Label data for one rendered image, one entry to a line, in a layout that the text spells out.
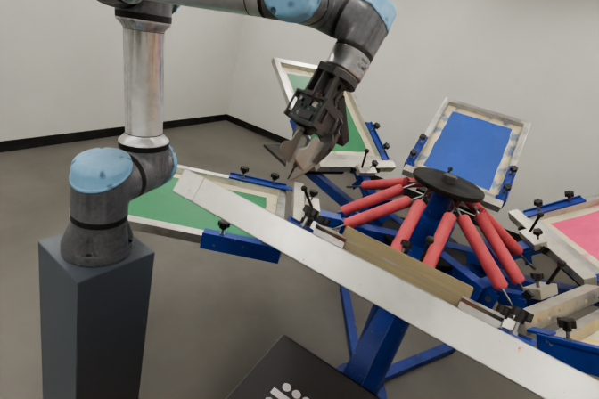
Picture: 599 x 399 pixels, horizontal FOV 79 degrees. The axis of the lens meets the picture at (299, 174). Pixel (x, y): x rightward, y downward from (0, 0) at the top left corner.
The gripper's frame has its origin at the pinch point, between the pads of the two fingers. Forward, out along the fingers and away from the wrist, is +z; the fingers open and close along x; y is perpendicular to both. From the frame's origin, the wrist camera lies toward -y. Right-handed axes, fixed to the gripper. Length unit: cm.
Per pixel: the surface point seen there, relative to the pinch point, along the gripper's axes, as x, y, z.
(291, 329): -55, -166, 89
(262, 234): 12.6, 18.4, 8.6
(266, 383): 3, -30, 50
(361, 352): 12, -61, 38
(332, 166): -58, -115, -14
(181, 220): -71, -49, 38
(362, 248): 3.8, -41.5, 8.8
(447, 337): 35.7, 14.1, 7.0
